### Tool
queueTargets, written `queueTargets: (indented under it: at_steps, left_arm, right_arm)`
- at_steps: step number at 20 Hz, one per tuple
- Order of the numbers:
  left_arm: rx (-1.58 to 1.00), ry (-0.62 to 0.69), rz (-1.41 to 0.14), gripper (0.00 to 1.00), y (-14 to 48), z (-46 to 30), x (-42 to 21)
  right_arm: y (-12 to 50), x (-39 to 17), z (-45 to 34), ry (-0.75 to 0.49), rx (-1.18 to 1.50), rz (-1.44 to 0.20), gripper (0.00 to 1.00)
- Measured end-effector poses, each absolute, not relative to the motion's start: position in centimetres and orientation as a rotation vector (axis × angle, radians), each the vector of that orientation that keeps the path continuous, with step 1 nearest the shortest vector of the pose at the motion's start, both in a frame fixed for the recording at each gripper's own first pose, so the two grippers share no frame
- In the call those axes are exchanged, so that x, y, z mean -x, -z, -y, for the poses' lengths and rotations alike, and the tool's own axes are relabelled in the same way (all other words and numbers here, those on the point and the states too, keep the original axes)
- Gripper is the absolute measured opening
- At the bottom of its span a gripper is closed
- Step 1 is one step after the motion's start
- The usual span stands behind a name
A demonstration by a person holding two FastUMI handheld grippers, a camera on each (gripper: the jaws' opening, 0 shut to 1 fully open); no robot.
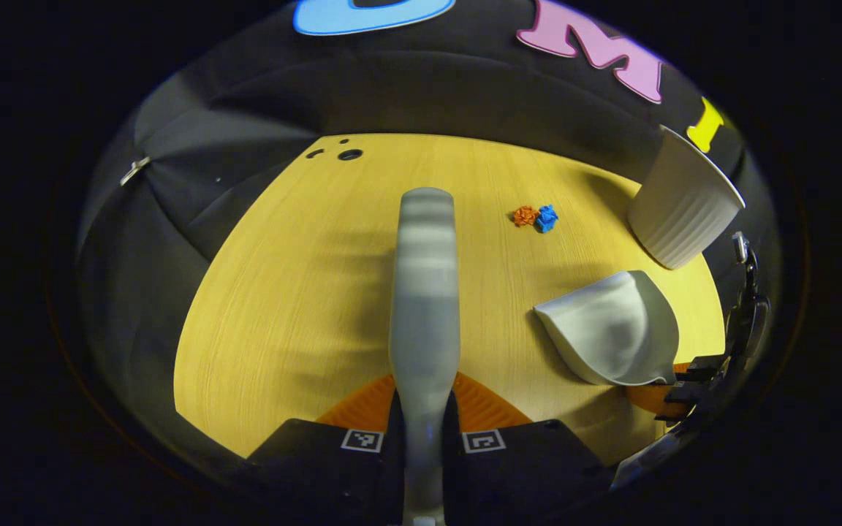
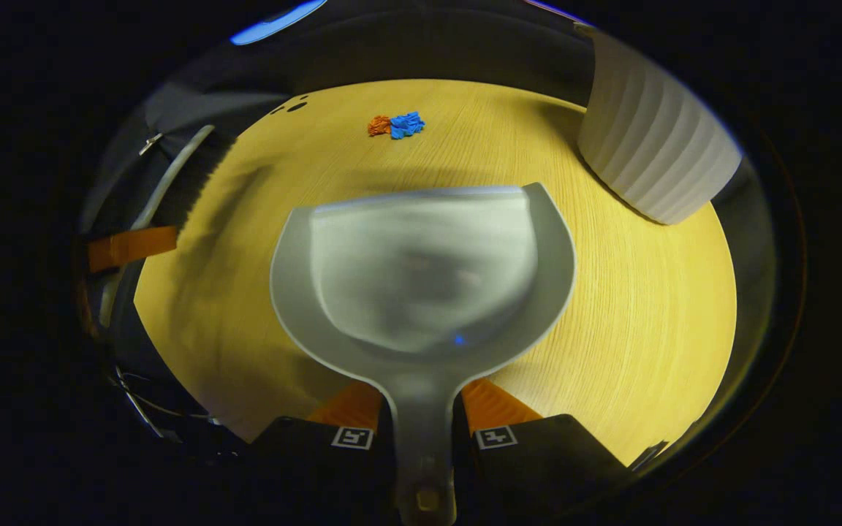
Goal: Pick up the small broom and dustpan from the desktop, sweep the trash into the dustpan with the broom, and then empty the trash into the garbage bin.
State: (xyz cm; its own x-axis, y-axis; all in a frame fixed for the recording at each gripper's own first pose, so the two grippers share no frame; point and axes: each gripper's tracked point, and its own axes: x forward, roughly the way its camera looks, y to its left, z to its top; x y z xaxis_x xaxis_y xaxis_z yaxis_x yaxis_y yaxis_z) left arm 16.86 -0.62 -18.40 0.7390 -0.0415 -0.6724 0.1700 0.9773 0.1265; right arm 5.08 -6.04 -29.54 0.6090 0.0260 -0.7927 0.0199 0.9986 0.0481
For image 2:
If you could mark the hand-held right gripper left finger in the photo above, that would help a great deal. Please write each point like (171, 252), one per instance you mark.
(304, 460)

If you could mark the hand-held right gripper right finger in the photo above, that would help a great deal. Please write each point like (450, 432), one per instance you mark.
(538, 460)

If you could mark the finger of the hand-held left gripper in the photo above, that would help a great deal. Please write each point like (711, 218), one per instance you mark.
(132, 248)
(86, 307)

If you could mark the small white broom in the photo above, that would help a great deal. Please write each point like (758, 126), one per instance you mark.
(172, 172)

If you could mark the small white dustpan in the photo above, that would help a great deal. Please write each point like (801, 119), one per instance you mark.
(421, 277)

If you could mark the orange paper scrap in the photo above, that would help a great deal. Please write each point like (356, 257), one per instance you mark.
(378, 126)

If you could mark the blue paper scrap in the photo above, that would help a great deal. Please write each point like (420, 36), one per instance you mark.
(406, 125)

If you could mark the white ribbed garbage bin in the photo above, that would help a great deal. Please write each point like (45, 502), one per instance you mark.
(655, 139)

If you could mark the silver clip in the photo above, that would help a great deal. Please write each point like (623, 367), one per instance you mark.
(149, 144)

